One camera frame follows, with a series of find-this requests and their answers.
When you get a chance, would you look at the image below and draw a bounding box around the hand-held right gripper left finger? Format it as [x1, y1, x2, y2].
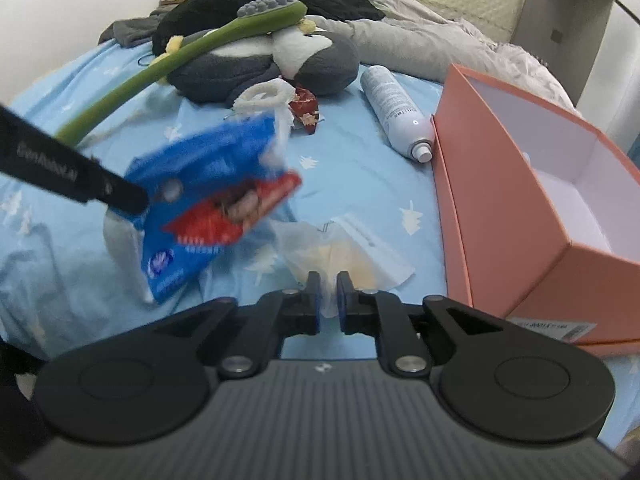
[150, 271, 321, 380]

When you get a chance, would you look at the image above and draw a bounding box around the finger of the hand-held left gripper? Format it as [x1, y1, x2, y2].
[87, 157, 183, 215]

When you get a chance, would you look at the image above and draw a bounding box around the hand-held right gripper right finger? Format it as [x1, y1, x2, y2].
[337, 271, 506, 377]

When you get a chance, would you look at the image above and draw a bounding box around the blue red tissue packet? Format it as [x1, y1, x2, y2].
[102, 112, 303, 306]

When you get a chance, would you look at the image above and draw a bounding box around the green long-handled brush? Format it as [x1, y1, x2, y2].
[54, 0, 308, 146]

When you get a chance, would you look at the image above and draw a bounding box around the white fluffy scrunchie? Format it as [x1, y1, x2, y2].
[232, 79, 296, 116]

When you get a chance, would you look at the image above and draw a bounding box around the pink cardboard box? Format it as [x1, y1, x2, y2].
[430, 62, 640, 358]

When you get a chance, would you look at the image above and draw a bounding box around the red snack packet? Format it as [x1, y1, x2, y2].
[289, 85, 321, 136]

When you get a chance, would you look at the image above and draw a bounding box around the blue tree-print bed sheet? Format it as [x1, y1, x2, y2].
[0, 40, 640, 451]

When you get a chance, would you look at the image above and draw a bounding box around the dark grey fleece blanket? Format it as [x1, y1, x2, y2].
[97, 7, 166, 48]

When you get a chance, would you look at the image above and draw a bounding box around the white spray bottle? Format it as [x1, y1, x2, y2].
[360, 65, 436, 163]

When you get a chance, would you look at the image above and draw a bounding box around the grey penguin plush toy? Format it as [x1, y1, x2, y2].
[152, 15, 361, 106]

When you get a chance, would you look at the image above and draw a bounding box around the light grey duvet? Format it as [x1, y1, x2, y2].
[300, 0, 581, 111]

